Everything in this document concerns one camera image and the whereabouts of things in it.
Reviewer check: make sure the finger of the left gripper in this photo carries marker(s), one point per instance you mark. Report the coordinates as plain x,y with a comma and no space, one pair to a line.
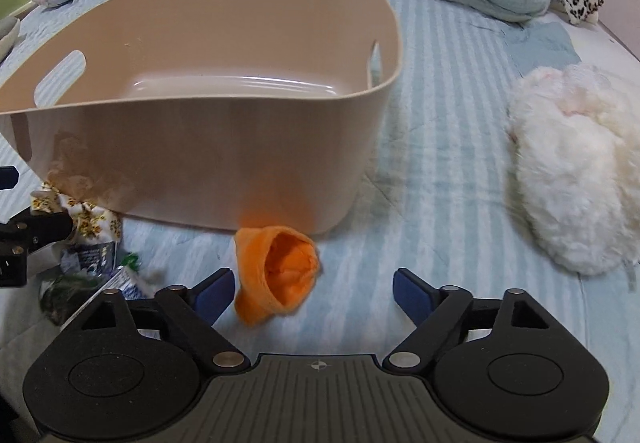
28,232
9,176

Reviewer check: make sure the floral yellow white scrunchie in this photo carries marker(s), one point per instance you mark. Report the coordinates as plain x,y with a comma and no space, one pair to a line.
92,223

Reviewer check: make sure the orange sock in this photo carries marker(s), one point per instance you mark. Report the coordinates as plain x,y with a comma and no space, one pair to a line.
277,267

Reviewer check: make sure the blue white tissue packet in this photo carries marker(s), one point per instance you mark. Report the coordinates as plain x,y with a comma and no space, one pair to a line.
130,284

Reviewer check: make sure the blue striped bed cover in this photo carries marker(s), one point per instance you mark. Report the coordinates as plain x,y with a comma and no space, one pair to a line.
438,198

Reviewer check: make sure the teal cloth piece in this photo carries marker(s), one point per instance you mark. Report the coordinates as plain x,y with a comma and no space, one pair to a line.
539,45

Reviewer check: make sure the green dried herb packet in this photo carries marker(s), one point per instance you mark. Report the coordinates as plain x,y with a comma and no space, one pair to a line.
63,296

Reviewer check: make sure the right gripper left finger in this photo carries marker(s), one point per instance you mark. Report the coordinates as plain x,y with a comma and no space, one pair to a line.
192,314

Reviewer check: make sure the beige plastic storage basket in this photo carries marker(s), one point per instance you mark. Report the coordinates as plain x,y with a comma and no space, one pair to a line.
211,113

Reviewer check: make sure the dark blue small box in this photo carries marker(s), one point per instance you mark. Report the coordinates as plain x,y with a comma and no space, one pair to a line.
92,261

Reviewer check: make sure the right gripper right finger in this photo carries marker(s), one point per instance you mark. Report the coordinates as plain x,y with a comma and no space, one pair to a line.
437,313

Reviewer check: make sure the white plush toy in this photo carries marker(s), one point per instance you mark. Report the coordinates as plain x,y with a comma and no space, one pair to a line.
576,162

